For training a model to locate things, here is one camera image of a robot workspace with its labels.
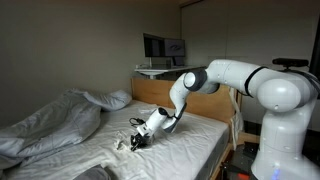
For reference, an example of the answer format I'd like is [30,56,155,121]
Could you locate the white cloth with green print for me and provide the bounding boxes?
[113,129,159,155]

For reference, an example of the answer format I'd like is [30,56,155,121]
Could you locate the small black monitor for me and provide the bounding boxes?
[163,38,186,67]

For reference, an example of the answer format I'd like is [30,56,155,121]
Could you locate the black side table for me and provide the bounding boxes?
[219,141,264,180]

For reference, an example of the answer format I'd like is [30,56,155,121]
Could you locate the black velcro strap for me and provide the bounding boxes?
[244,65,268,98]

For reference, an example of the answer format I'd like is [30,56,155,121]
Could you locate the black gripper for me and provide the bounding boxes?
[129,130,155,153]

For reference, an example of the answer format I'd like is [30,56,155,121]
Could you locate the white plastic bag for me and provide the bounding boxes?
[228,87,246,151]

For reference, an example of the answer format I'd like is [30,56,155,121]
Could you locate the white pillow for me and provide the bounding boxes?
[83,89,133,112]

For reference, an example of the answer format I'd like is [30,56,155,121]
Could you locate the black mounted device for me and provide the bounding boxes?
[272,57,310,70]

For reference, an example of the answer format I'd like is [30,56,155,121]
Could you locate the white crumpled duvet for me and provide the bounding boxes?
[0,88,103,171]

